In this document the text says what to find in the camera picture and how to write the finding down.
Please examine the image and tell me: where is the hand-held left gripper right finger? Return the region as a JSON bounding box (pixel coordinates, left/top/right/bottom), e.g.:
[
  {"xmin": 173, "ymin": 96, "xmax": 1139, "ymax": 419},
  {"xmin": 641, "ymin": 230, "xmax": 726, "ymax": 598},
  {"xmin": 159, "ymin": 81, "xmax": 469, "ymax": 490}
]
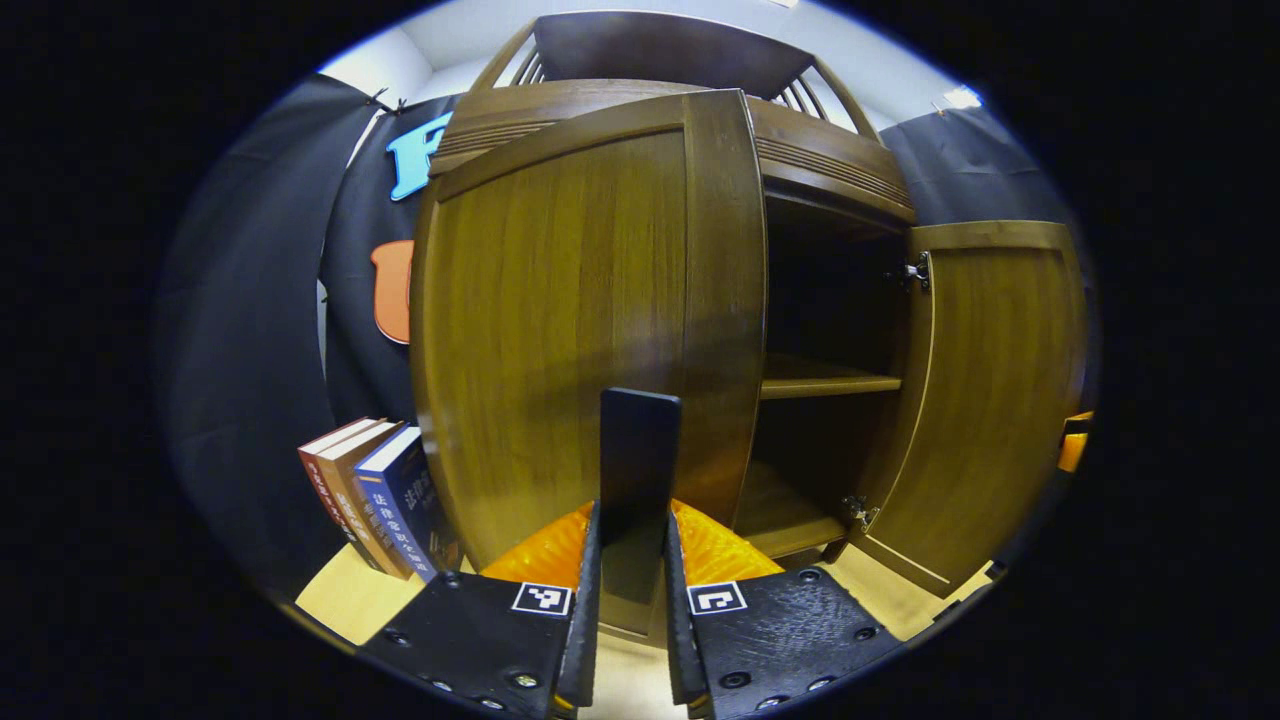
[{"xmin": 664, "ymin": 498, "xmax": 906, "ymax": 720}]

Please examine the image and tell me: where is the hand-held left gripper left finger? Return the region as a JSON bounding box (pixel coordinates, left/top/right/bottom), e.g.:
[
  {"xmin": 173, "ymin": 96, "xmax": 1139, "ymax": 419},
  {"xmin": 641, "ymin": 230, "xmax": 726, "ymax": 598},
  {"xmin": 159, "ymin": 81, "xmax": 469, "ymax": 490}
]
[{"xmin": 357, "ymin": 500, "xmax": 604, "ymax": 720}]

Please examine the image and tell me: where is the wooden shoe cabinet door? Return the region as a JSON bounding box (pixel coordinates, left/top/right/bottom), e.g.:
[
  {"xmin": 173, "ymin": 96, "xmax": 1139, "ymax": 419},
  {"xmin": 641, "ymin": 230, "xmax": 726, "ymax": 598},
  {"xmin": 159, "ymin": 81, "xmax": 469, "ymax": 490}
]
[
  {"xmin": 410, "ymin": 88, "xmax": 769, "ymax": 641},
  {"xmin": 848, "ymin": 220, "xmax": 1089, "ymax": 599}
]

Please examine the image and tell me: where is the black door handle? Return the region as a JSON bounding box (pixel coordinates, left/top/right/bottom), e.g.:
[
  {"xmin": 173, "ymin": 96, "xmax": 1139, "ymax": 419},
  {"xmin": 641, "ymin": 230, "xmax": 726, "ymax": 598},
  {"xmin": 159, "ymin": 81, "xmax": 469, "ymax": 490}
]
[{"xmin": 598, "ymin": 387, "xmax": 684, "ymax": 606}]

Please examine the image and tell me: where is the wooden double-door shoe cabinet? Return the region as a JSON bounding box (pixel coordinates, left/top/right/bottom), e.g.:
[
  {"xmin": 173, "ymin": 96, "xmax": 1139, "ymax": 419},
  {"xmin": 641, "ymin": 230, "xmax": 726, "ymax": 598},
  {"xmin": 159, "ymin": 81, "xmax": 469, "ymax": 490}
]
[{"xmin": 410, "ymin": 10, "xmax": 1091, "ymax": 641}]

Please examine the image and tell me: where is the wooden cabinet drawer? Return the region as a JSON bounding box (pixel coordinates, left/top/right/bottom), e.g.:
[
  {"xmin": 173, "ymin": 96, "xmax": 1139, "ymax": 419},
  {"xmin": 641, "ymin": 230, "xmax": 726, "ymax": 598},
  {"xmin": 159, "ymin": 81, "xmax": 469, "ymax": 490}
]
[{"xmin": 430, "ymin": 80, "xmax": 916, "ymax": 223}]

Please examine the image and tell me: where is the blue book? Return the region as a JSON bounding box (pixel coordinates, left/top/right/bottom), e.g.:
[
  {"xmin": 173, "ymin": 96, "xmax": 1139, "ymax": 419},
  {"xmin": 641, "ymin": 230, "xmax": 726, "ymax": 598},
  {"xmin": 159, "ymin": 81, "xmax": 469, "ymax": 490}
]
[{"xmin": 353, "ymin": 426, "xmax": 464, "ymax": 583}]

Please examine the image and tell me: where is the brown book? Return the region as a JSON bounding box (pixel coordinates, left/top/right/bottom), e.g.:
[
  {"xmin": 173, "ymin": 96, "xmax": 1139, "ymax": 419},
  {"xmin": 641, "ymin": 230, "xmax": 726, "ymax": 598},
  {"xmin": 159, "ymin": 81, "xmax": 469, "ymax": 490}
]
[{"xmin": 315, "ymin": 421, "xmax": 416, "ymax": 581}]

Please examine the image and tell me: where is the black backdrop cloth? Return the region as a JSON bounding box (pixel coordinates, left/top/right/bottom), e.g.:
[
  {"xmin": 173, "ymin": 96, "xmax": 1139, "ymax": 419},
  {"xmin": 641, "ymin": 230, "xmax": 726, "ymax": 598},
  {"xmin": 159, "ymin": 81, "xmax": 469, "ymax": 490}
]
[{"xmin": 155, "ymin": 72, "xmax": 1076, "ymax": 601}]

